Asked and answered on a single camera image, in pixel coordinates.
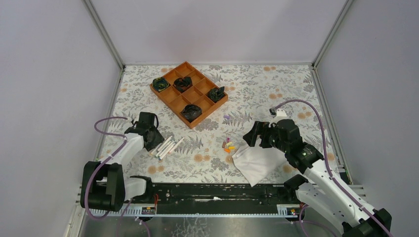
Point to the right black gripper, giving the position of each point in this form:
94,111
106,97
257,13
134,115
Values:
265,135

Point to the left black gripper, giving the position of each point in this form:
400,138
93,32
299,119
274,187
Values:
154,138

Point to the white marker pen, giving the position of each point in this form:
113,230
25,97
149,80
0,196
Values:
160,146

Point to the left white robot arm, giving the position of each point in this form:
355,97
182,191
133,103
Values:
104,186

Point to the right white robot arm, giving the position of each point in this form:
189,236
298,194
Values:
315,186

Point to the white marker green end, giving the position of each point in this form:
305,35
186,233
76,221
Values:
166,146

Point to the white marker blue end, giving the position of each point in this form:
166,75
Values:
172,147

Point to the white folded cloth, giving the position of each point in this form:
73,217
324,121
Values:
256,163

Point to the green patterned rolled tie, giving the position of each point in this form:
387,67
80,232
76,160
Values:
160,84

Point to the dark blue rolled tie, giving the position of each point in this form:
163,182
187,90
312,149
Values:
191,112

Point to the orange wooden compartment tray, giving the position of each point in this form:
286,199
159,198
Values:
196,94

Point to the dark green rolled tie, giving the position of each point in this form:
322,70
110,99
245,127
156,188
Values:
216,94

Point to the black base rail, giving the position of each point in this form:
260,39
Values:
219,199

